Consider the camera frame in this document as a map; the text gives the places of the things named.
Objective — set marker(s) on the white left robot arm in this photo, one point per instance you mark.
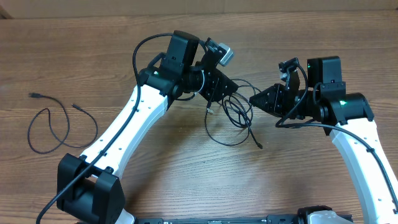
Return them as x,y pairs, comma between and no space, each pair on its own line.
89,185

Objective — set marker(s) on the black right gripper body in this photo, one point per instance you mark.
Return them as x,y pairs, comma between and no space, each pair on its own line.
285,101

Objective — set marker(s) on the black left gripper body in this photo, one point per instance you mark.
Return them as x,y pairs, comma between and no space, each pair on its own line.
212,87

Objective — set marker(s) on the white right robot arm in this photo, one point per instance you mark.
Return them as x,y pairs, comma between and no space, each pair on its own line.
317,97

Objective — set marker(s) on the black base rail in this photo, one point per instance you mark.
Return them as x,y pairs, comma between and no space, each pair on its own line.
270,219

